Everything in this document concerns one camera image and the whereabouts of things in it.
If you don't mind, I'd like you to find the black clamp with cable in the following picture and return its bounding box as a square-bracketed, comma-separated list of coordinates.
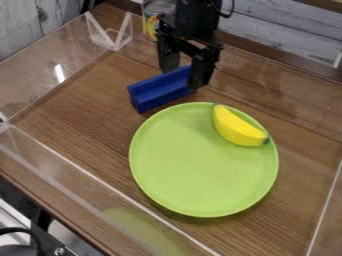
[0, 206, 78, 256]

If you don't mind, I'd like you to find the yellow banana slice toy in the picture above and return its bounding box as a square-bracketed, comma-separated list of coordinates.
[213, 105, 269, 147]

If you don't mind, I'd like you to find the green round plate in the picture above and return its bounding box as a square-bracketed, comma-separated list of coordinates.
[130, 102, 279, 218]

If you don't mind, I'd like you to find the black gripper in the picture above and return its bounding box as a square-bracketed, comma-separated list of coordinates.
[157, 0, 223, 90]

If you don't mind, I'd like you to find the yellow labelled tin can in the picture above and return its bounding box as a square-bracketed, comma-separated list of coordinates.
[142, 0, 178, 43]

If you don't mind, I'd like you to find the blue block object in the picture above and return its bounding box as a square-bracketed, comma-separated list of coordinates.
[127, 66, 194, 113]

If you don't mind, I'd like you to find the clear acrylic triangle bracket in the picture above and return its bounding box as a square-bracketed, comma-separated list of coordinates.
[84, 12, 133, 52]

